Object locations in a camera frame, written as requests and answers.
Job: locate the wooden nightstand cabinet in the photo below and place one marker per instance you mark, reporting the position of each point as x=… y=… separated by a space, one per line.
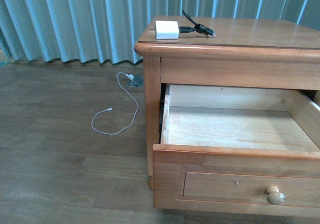
x=256 y=53

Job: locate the wooden drawer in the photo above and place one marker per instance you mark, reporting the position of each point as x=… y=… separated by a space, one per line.
x=240 y=150

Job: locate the pale green curtain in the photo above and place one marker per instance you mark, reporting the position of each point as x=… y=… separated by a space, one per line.
x=108 y=29

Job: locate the white charger adapter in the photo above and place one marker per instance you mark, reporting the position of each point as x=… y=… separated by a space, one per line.
x=165 y=30

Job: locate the open floor socket box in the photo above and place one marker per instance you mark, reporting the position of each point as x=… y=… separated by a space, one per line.
x=135 y=81

